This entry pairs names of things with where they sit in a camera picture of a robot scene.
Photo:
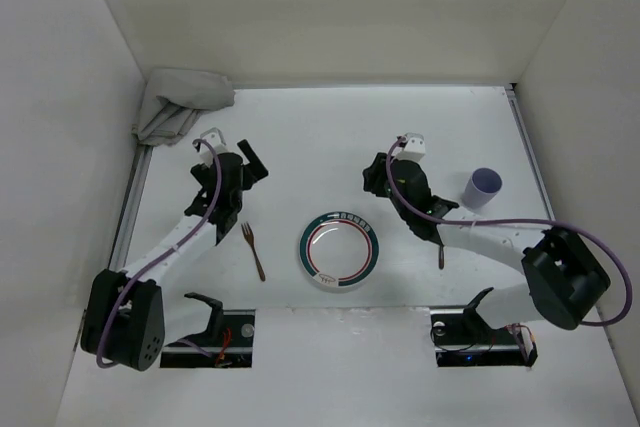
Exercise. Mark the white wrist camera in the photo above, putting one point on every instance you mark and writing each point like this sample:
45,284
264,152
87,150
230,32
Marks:
208,144
411,148

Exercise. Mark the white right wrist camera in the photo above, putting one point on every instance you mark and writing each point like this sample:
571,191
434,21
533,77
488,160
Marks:
411,148

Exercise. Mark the white plate with coloured rim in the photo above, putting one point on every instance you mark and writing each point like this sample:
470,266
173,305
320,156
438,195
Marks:
338,250

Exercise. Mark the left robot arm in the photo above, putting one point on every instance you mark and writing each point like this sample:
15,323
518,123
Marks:
129,317

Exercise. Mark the brown wooden fork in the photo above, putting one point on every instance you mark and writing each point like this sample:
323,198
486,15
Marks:
250,239

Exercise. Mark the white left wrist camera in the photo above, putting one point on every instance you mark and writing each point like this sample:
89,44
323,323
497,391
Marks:
208,144

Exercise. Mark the lilac cup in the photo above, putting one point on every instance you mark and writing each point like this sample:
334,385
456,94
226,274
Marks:
483,185

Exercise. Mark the brown wooden spoon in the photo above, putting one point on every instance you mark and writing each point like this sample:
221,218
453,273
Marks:
441,257

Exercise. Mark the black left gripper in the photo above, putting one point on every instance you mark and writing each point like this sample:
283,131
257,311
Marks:
220,217

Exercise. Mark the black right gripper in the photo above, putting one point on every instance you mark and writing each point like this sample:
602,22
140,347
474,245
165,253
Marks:
428,227

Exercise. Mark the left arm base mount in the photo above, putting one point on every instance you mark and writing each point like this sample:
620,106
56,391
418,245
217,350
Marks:
202,334

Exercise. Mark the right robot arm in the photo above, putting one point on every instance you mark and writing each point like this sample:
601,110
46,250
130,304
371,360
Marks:
563,279

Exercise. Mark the grey cloth napkin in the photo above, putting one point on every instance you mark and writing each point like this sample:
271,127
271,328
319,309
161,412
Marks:
174,100

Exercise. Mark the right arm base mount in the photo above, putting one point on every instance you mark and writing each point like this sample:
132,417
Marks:
461,339

